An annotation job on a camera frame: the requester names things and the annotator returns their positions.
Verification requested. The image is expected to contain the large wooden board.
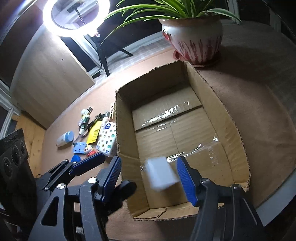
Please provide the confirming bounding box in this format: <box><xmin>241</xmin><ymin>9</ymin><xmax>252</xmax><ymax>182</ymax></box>
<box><xmin>10</xmin><ymin>26</ymin><xmax>95</xmax><ymax>128</ymax></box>

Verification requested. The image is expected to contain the ring light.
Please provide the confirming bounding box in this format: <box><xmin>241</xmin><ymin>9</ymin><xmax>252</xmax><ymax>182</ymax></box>
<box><xmin>43</xmin><ymin>1</ymin><xmax>110</xmax><ymax>37</ymax></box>

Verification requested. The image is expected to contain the wooden clothespin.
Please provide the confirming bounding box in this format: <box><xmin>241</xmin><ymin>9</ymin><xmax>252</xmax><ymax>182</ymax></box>
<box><xmin>110</xmin><ymin>103</ymin><xmax>115</xmax><ymax>120</ymax></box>

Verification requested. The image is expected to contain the yellow grey card package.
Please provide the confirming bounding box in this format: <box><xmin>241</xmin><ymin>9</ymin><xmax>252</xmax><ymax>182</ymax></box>
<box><xmin>86</xmin><ymin>120</ymin><xmax>102</xmax><ymax>145</ymax></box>

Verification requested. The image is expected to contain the blue plastic phone stand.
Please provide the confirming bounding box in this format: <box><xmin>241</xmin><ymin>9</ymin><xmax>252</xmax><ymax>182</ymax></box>
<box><xmin>73</xmin><ymin>142</ymin><xmax>87</xmax><ymax>155</ymax></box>

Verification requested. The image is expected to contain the blue round tape measure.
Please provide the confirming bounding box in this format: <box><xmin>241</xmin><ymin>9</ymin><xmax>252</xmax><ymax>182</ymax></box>
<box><xmin>71</xmin><ymin>155</ymin><xmax>81</xmax><ymax>163</ymax></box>

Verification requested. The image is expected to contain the maroon hair tie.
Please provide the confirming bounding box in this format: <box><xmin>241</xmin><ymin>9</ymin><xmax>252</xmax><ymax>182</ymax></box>
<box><xmin>78</xmin><ymin>123</ymin><xmax>91</xmax><ymax>138</ymax></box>

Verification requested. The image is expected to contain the black tripod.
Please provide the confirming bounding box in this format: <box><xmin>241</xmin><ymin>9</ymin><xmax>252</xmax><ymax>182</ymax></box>
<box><xmin>84</xmin><ymin>33</ymin><xmax>133</xmax><ymax>76</ymax></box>

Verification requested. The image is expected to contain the white lotion bottle blue cap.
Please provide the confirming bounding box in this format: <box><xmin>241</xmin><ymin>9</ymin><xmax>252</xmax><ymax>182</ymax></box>
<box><xmin>56</xmin><ymin>131</ymin><xmax>74</xmax><ymax>147</ymax></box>

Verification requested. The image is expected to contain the green spider plant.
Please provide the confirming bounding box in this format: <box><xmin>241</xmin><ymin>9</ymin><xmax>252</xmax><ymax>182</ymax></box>
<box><xmin>102</xmin><ymin>0</ymin><xmax>242</xmax><ymax>43</ymax></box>

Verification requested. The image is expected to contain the black gel pen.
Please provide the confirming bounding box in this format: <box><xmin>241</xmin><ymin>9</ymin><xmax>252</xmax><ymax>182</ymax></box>
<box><xmin>72</xmin><ymin>113</ymin><xmax>102</xmax><ymax>145</ymax></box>

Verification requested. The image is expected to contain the pine wood headboard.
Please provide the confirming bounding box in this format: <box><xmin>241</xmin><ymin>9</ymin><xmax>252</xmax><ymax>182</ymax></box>
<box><xmin>12</xmin><ymin>113</ymin><xmax>46</xmax><ymax>178</ymax></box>

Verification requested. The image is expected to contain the white plastic cap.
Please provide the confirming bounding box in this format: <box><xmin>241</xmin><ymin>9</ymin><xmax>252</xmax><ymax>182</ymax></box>
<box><xmin>81</xmin><ymin>109</ymin><xmax>88</xmax><ymax>115</ymax></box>

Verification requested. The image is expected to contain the white red flower pot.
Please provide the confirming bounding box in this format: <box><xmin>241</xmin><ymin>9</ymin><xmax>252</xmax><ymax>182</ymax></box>
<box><xmin>159</xmin><ymin>15</ymin><xmax>223</xmax><ymax>65</ymax></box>

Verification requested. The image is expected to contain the green white lip balm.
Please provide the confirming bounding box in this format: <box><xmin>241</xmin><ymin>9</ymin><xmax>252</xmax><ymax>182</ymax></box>
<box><xmin>79</xmin><ymin>115</ymin><xmax>90</xmax><ymax>135</ymax></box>

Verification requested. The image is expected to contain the pink small bottle grey cap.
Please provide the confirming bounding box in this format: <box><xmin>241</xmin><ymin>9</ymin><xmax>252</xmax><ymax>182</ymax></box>
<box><xmin>102</xmin><ymin>111</ymin><xmax>110</xmax><ymax>125</ymax></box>

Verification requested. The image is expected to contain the orange red toy figure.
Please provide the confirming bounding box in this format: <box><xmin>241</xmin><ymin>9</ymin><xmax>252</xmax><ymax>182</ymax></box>
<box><xmin>84</xmin><ymin>145</ymin><xmax>97</xmax><ymax>157</ymax></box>

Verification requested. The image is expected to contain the patterned tissue pack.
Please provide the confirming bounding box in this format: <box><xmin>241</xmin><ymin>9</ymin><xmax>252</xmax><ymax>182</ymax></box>
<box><xmin>95</xmin><ymin>121</ymin><xmax>116</xmax><ymax>157</ymax></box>

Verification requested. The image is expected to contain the brown cardboard box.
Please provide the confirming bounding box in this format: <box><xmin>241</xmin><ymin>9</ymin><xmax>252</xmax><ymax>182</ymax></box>
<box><xmin>115</xmin><ymin>61</ymin><xmax>250</xmax><ymax>220</ymax></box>

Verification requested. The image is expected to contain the white usb charger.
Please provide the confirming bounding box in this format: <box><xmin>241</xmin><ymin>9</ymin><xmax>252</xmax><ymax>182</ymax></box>
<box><xmin>145</xmin><ymin>156</ymin><xmax>179</xmax><ymax>191</ymax></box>

